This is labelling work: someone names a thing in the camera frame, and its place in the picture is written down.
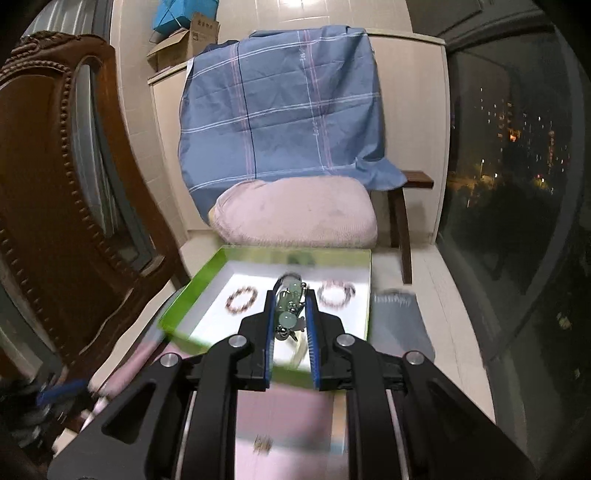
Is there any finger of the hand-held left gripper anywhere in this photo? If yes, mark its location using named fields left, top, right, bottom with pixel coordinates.
left=37, top=379, right=89, bottom=409

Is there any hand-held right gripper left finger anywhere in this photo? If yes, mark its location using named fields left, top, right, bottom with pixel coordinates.
left=46, top=290, right=278, bottom=480

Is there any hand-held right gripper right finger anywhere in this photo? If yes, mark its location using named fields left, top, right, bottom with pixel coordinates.
left=304, top=292, right=539, bottom=480

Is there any green beaded bracelet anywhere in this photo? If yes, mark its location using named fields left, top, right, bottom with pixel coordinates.
left=272, top=273, right=309, bottom=342

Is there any red and white beaded bracelet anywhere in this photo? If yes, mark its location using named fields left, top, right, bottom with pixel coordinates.
left=223, top=285, right=259, bottom=313

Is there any green tray with white inside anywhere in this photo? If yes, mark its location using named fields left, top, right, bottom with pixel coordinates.
left=158, top=246, right=373, bottom=376

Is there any grey cloth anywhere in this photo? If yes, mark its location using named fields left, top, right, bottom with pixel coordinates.
left=368, top=288, right=435, bottom=363

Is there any pink cushion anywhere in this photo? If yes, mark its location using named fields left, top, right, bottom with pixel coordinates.
left=208, top=178, right=378, bottom=247

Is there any plain wooden chair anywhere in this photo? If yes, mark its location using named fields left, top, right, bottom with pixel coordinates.
left=388, top=170, right=435, bottom=284

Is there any carved dark wooden chair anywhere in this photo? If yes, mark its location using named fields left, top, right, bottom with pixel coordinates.
left=0, top=30, right=190, bottom=384

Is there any blue plaid cloth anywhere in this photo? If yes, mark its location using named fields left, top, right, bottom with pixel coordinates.
left=178, top=27, right=408, bottom=227

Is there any brown cardboard box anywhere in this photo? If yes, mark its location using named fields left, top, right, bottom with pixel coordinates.
left=147, top=21, right=220, bottom=73

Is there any blue box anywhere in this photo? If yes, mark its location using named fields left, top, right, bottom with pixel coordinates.
left=152, top=0, right=220, bottom=35

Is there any pale bracelet in tray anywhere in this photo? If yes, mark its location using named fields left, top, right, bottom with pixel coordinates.
left=318, top=279, right=357, bottom=308

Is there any dark window frame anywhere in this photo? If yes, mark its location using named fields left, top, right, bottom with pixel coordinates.
left=434, top=18, right=591, bottom=370

